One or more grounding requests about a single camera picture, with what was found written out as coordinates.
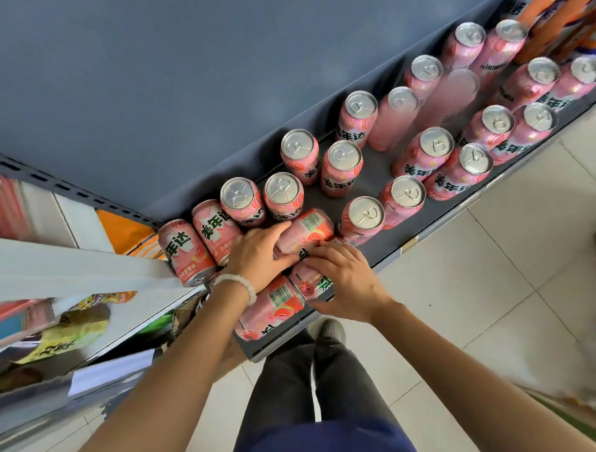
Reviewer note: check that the group of orange cans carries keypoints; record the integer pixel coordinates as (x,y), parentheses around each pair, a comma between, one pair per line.
(551,32)

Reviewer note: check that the person's right forearm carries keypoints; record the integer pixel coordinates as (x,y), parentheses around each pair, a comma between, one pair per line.
(465,386)

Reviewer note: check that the person's left forearm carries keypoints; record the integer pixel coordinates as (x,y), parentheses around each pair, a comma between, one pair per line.
(163,396)

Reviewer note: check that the orange packet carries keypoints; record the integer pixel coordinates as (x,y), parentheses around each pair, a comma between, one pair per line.
(123,230)

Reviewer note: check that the pile of pink soda cans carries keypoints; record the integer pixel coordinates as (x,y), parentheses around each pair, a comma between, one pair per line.
(186,251)

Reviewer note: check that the person's right hand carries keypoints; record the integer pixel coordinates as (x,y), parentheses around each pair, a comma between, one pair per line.
(354,284)

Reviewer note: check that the grey metal shelf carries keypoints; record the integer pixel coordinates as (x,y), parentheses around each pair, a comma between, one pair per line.
(233,93)

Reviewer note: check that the pink printed soda can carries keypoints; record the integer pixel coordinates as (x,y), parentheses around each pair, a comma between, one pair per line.
(465,42)
(302,230)
(423,72)
(356,116)
(449,98)
(402,200)
(503,44)
(396,116)
(300,153)
(341,167)
(461,172)
(363,221)
(312,281)
(426,153)

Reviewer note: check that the green cardboard box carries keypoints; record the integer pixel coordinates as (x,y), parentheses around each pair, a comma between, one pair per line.
(568,414)

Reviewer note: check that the person's left hand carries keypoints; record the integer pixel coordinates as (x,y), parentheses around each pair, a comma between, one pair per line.
(258,261)

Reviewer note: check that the navy blue shirt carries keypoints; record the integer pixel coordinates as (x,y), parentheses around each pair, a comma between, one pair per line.
(335,440)

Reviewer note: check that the stack of red flat boxes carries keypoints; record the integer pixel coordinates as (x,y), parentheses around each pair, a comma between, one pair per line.
(11,209)

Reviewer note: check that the grey shoe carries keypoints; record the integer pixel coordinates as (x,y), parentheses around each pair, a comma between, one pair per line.
(328,328)

